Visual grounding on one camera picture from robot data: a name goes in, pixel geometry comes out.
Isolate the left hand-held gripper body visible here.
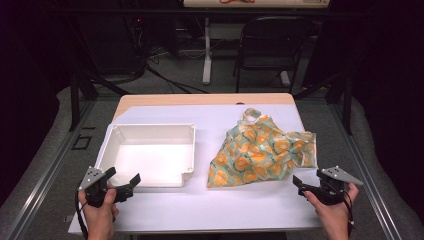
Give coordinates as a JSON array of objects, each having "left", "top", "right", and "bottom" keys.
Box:
[{"left": 78, "top": 166, "right": 135, "bottom": 208}]

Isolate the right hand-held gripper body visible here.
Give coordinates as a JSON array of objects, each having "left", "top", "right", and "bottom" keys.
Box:
[{"left": 308, "top": 165, "right": 364, "bottom": 206}]

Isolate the white plastic box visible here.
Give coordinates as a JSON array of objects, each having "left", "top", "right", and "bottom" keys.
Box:
[{"left": 95, "top": 123, "right": 197, "bottom": 189}]

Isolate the orange patterned fabric bag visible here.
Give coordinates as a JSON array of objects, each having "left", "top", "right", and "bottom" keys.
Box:
[{"left": 206, "top": 107, "right": 318, "bottom": 189}]

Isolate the person's right hand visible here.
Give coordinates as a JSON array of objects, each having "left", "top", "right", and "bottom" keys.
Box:
[{"left": 303, "top": 182, "right": 361, "bottom": 231}]

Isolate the person's left hand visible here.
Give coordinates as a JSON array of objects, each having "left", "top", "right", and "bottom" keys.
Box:
[{"left": 78, "top": 181, "right": 120, "bottom": 232}]

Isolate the white table sheet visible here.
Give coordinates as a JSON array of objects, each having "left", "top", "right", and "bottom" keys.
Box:
[{"left": 68, "top": 103, "right": 323, "bottom": 235}]

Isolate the black metal stand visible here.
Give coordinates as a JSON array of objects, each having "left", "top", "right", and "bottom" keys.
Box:
[
  {"left": 292, "top": 70, "right": 355, "bottom": 136},
  {"left": 67, "top": 68, "right": 130, "bottom": 132}
]

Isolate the white metal table foot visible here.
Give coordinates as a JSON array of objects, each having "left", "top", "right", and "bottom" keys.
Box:
[{"left": 279, "top": 70, "right": 291, "bottom": 89}]

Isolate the white metal table leg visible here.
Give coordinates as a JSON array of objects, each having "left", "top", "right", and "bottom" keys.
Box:
[{"left": 201, "top": 17, "right": 213, "bottom": 86}]

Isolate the black folding chair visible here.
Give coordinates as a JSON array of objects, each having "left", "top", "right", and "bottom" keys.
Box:
[{"left": 232, "top": 15, "right": 318, "bottom": 95}]

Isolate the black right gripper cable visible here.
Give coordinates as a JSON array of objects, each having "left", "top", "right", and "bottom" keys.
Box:
[{"left": 342, "top": 191, "right": 356, "bottom": 238}]

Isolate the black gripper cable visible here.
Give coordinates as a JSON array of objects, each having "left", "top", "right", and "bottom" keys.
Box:
[
  {"left": 342, "top": 191, "right": 356, "bottom": 238},
  {"left": 74, "top": 189, "right": 90, "bottom": 240}
]

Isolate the aluminium rail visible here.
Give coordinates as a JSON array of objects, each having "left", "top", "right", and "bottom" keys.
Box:
[
  {"left": 327, "top": 102, "right": 402, "bottom": 240},
  {"left": 5, "top": 99, "right": 97, "bottom": 240}
]

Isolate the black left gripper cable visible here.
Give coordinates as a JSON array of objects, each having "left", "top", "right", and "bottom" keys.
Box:
[{"left": 74, "top": 189, "right": 90, "bottom": 240}]

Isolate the black floor cable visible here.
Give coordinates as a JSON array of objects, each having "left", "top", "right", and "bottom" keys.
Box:
[{"left": 144, "top": 62, "right": 210, "bottom": 95}]

